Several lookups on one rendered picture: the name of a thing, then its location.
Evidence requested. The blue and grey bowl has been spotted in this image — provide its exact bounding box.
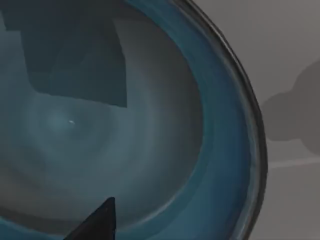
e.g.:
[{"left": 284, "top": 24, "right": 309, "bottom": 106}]
[{"left": 0, "top": 0, "right": 269, "bottom": 240}]

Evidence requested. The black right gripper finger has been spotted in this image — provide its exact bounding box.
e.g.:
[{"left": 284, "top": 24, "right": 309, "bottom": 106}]
[{"left": 62, "top": 196, "right": 118, "bottom": 240}]

